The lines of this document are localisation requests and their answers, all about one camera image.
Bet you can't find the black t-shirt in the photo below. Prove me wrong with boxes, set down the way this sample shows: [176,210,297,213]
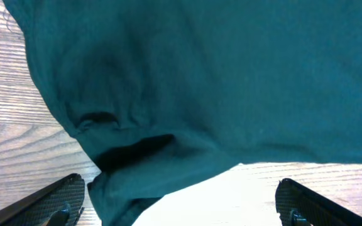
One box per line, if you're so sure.
[4,0,362,225]

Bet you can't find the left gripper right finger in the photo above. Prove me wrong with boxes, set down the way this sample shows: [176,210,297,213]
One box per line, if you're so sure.
[275,178,362,226]

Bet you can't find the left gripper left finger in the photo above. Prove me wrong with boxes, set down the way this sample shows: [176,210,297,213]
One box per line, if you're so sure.
[0,173,85,226]

